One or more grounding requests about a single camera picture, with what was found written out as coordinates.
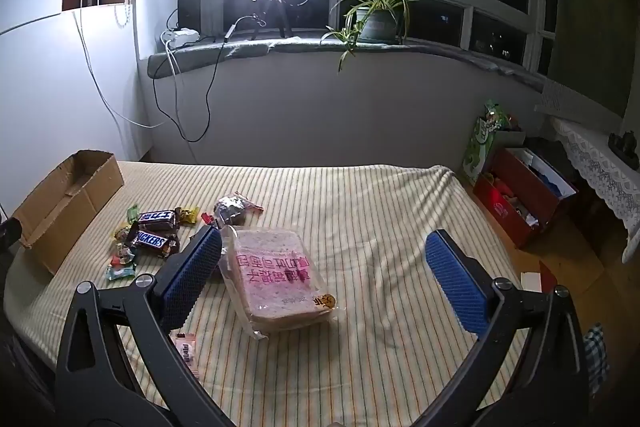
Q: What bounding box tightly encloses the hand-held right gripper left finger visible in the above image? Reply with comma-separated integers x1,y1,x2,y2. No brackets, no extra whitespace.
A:
55,224,223,427

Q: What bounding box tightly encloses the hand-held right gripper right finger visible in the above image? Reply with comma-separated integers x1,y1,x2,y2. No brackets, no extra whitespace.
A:
425,229,591,427

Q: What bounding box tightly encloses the brown chocolate bar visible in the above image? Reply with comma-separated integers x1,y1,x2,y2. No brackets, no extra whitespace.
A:
137,208,180,232
125,227,181,258

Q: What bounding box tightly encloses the green candy packet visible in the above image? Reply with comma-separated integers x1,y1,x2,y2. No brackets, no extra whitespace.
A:
106,263,137,283

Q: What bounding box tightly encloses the pink snack packet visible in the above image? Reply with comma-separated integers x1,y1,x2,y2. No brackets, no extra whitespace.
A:
170,331,201,380

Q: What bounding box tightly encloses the clear dark plum packet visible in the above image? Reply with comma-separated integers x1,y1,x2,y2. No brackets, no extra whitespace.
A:
214,192,263,228

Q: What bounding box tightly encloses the sliced bread packet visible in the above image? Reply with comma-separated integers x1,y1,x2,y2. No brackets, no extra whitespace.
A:
218,224,337,340

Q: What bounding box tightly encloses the brown cardboard box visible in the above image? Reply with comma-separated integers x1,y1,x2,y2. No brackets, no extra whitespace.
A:
11,150,125,276

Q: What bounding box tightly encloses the red storage box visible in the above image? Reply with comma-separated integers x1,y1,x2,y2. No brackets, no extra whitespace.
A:
472,148,580,249

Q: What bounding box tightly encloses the striped bed sheet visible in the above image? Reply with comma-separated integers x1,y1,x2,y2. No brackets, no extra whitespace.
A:
2,162,546,427

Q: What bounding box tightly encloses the green printed bag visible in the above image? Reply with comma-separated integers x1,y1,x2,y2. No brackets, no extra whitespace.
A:
462,99,526,185

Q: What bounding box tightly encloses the checked cloth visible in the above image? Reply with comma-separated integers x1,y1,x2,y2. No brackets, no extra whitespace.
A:
582,322,611,395

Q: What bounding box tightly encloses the white lace tablecloth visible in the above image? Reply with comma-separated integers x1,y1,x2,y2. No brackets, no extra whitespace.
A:
550,117,640,240

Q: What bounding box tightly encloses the dark ornament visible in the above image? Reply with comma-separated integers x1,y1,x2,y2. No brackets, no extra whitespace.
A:
607,132,640,170

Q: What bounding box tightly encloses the grey windowsill mat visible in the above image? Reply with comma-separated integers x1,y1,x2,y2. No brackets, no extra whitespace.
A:
147,34,548,95

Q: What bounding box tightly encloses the white wardrobe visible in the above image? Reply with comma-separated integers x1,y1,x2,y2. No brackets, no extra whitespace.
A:
0,4,153,228

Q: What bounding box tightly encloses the white power strip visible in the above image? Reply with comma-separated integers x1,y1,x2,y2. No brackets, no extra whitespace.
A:
160,27,201,48

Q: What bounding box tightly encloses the potted spider plant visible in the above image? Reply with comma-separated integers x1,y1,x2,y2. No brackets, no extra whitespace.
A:
320,0,418,72

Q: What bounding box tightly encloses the dark curtain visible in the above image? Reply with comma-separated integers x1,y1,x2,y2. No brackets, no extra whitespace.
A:
550,0,640,118

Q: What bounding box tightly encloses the white cable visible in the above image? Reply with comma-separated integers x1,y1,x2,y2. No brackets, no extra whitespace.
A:
72,0,178,128

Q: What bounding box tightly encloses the black cable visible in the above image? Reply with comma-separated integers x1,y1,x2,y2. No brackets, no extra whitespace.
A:
152,14,261,142

